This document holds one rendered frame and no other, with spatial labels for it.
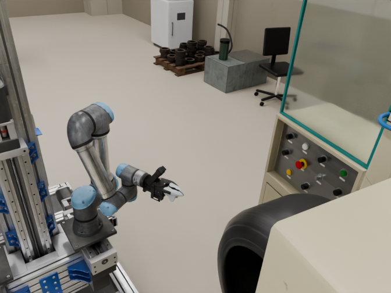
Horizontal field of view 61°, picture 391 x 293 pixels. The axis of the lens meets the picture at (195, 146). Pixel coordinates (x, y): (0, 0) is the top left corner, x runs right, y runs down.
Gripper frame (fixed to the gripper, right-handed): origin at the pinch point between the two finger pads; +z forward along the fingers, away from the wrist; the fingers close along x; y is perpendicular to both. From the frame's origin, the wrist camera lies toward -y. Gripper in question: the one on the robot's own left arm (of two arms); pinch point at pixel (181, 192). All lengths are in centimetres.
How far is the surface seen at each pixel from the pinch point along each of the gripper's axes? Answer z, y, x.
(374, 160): 65, -46, 9
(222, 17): -217, -14, -482
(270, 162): 21, 5, -62
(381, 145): 65, -51, 10
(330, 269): 60, -65, 80
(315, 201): 54, -35, 22
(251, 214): 40, -29, 32
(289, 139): 29, -15, -57
